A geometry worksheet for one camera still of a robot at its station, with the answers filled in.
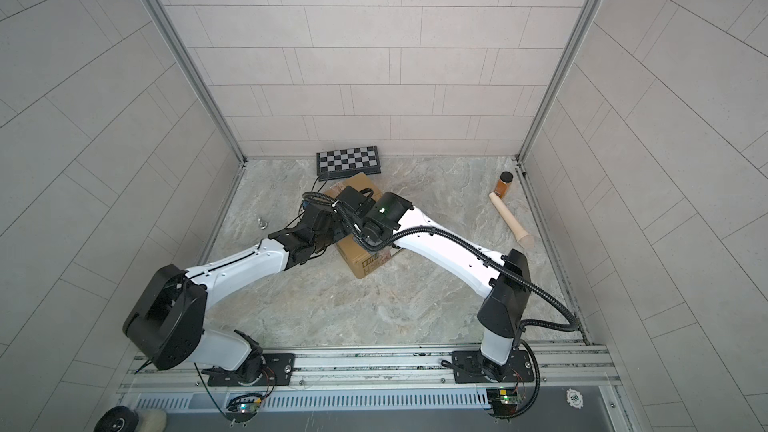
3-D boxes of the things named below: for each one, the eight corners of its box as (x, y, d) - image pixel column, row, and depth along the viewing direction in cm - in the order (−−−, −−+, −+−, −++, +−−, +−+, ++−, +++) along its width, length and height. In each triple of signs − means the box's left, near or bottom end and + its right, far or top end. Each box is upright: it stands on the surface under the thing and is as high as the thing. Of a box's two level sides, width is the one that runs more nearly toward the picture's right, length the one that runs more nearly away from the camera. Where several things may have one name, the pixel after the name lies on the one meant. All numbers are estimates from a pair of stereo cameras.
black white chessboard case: (318, 181, 110) (316, 176, 108) (317, 157, 118) (316, 152, 116) (382, 172, 113) (382, 167, 111) (377, 149, 121) (377, 144, 119)
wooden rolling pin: (524, 251, 93) (527, 246, 91) (489, 198, 107) (492, 192, 104) (533, 248, 94) (537, 243, 92) (498, 195, 107) (500, 190, 105)
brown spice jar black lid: (496, 199, 106) (503, 182, 99) (493, 188, 109) (500, 171, 102) (507, 199, 106) (515, 182, 99) (504, 188, 109) (511, 171, 102)
